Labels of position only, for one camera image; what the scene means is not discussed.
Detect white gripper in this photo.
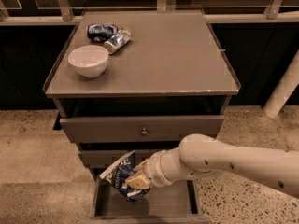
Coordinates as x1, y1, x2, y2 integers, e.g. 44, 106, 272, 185
126, 150, 172, 189

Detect grey top drawer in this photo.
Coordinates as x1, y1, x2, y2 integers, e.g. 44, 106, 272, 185
60, 115, 224, 143

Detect blue chip bag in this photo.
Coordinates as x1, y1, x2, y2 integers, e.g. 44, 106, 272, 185
99, 151, 151, 202

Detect grey open bottom drawer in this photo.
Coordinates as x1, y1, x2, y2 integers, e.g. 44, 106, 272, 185
86, 178, 210, 224

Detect grey drawer cabinet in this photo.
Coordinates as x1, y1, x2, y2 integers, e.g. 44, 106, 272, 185
42, 9, 242, 224

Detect grey middle drawer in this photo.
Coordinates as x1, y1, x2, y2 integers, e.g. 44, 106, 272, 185
78, 148, 211, 169

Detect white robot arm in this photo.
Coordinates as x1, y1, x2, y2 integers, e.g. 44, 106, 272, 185
126, 134, 299, 197

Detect brass top drawer knob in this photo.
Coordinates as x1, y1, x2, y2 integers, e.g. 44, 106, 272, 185
140, 127, 149, 136

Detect metal railing frame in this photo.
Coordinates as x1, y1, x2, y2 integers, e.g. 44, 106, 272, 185
0, 0, 299, 25

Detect white ceramic bowl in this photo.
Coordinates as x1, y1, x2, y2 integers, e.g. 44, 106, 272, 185
68, 45, 109, 78

